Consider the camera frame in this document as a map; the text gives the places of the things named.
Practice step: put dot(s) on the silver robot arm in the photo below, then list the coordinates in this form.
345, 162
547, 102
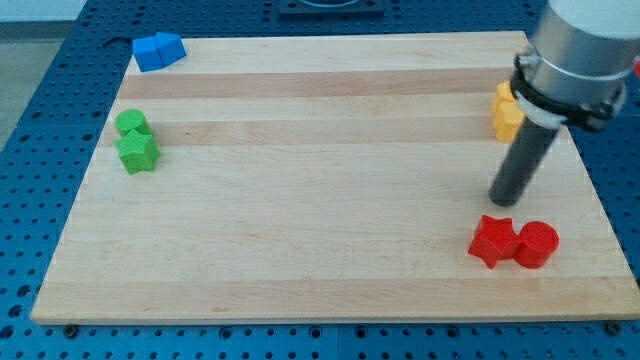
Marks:
572, 71

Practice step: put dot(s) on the wooden board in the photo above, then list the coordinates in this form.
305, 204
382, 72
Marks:
323, 180

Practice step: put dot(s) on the red star block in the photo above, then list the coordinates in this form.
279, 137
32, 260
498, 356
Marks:
494, 240

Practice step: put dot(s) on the green star block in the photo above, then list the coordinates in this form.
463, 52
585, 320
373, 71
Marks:
137, 152

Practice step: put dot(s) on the yellow block lower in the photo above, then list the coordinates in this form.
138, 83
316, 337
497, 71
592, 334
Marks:
507, 121

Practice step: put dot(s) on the yellow block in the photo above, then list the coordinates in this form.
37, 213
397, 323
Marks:
503, 94
507, 121

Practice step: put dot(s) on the blue pentagon block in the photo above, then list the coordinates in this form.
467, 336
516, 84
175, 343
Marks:
170, 47

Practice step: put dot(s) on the green cylinder block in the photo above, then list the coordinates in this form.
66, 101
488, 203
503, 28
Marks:
132, 119

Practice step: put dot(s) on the yellow block upper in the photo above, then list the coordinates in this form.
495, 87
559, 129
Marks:
503, 94

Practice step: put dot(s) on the black cylindrical pointer tool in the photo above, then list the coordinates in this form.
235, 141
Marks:
521, 162

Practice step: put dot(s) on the blue cube block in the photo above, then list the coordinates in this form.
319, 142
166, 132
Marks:
146, 54

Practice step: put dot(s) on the red cylinder block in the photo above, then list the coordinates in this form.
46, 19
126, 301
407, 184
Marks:
539, 241

